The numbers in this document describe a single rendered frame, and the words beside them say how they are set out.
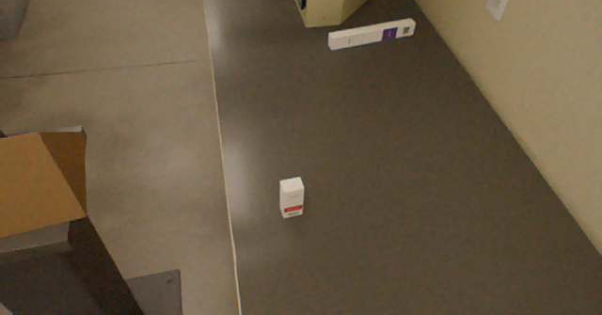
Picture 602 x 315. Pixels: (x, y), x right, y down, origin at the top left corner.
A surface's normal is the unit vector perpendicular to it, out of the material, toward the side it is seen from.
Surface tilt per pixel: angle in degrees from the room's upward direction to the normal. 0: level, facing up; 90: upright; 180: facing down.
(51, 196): 90
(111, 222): 0
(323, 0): 90
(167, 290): 0
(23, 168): 90
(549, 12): 90
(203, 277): 0
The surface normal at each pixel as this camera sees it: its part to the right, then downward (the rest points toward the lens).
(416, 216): 0.04, -0.66
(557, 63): -0.98, 0.13
